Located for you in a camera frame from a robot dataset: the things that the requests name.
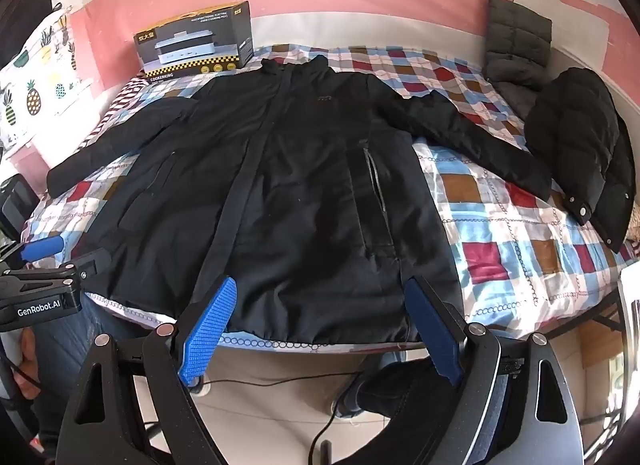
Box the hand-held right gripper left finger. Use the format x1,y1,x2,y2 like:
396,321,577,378
55,276,239,465

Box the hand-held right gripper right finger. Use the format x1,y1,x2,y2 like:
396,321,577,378
402,274,586,465

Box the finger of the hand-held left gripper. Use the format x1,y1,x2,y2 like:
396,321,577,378
0,237,67,266
0,247,112,297

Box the large black jacket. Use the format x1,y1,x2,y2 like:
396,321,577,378
46,54,553,347

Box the person's left hand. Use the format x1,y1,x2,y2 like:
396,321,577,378
15,331,43,382

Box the person's left leg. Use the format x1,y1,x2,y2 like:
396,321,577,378
20,290,153,451

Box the person's leg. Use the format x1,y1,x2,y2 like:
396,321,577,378
20,290,153,451
350,357,483,465

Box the person's right leg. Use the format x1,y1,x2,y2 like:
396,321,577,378
350,357,483,465

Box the person's dark shoe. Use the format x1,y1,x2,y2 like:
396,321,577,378
331,374,373,420

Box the checkered bed sheet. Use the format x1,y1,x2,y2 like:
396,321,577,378
25,42,640,348

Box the red white striped cloth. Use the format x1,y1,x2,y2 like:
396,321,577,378
76,73,152,152

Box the pineapple print cloth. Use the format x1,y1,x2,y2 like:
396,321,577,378
0,6,79,152

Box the dark cloth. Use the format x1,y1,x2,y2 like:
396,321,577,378
19,0,55,32

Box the black puffer jacket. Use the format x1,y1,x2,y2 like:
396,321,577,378
524,66,639,254

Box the dark appliance carton box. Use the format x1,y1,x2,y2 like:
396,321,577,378
133,0,257,79

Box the grey quilted puffer garment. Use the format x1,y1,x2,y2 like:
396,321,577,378
484,0,554,120

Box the black cable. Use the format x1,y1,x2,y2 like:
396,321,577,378
190,369,362,465

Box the black metal bed frame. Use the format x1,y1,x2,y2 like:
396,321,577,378
575,290,628,335

